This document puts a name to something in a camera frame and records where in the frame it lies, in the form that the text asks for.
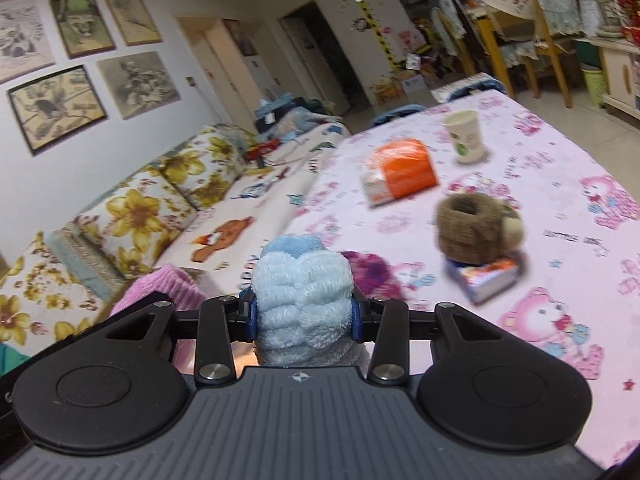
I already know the cream tv cabinet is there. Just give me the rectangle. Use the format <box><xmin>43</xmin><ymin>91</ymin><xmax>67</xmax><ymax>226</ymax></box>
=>
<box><xmin>585</xmin><ymin>37</ymin><xmax>639</xmax><ymax>119</ymax></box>

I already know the pink purple knitted mitten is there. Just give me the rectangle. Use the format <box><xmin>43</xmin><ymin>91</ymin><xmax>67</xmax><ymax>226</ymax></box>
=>
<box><xmin>342</xmin><ymin>252</ymin><xmax>405</xmax><ymax>300</ymax></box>

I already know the grey child portrait picture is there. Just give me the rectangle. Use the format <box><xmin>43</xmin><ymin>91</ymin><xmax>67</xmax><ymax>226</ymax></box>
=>
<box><xmin>96</xmin><ymin>51</ymin><xmax>181</xmax><ymax>120</ymax></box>

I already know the brown plush bear mitten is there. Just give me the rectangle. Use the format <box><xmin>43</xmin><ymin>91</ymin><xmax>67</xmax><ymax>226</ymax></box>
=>
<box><xmin>435</xmin><ymin>193</ymin><xmax>525</xmax><ymax>266</ymax></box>

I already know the pink plush toy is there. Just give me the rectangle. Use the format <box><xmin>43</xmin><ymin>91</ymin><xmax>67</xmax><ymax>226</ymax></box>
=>
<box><xmin>109</xmin><ymin>264</ymin><xmax>207</xmax><ymax>373</ymax></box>

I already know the yellow floral cushion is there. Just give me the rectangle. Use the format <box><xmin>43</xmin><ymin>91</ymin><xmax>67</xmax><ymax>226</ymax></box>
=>
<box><xmin>74</xmin><ymin>166</ymin><xmax>196</xmax><ymax>278</ymax></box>
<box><xmin>157</xmin><ymin>124</ymin><xmax>259</xmax><ymax>210</ymax></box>
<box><xmin>0</xmin><ymin>232</ymin><xmax>105</xmax><ymax>358</ymax></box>

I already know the giraffe height wall sticker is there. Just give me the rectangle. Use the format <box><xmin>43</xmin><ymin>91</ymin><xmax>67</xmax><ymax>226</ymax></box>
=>
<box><xmin>355</xmin><ymin>0</ymin><xmax>400</xmax><ymax>70</ymax></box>

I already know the black framed bird picture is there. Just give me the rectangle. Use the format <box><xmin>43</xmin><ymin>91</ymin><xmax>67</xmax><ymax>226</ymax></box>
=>
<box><xmin>6</xmin><ymin>65</ymin><xmax>108</xmax><ymax>156</ymax></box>

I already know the orange tissue pack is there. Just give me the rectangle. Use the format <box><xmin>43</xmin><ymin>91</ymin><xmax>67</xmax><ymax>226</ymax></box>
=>
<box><xmin>360</xmin><ymin>138</ymin><xmax>438</xmax><ymax>207</ymax></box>

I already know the sofa with cartoon cover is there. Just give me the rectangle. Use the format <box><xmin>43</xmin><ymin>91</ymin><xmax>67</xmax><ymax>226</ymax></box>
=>
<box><xmin>0</xmin><ymin>121</ymin><xmax>352</xmax><ymax>361</ymax></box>

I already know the light blue fleece mitten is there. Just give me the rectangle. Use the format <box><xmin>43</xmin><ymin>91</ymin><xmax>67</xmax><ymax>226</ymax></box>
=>
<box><xmin>250</xmin><ymin>234</ymin><xmax>369</xmax><ymax>368</ymax></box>

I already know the wooden chair with cloth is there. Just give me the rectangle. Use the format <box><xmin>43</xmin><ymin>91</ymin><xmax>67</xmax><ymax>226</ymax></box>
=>
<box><xmin>484</xmin><ymin>0</ymin><xmax>582</xmax><ymax>108</ymax></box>

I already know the green waste bin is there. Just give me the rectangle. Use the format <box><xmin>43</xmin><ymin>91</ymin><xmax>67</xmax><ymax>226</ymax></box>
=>
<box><xmin>582</xmin><ymin>65</ymin><xmax>606</xmax><ymax>107</ymax></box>

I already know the white paper cup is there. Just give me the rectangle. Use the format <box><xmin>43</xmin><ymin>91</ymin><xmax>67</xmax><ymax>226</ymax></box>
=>
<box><xmin>442</xmin><ymin>110</ymin><xmax>486</xmax><ymax>165</ymax></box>

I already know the pink cartoon tablecloth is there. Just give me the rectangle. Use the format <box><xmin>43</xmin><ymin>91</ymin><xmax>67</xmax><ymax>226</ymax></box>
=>
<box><xmin>284</xmin><ymin>91</ymin><xmax>639</xmax><ymax>466</ymax></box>

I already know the small tissue packet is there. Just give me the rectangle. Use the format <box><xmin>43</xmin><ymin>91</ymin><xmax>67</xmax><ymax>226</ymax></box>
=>
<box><xmin>445</xmin><ymin>252</ymin><xmax>523</xmax><ymax>306</ymax></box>

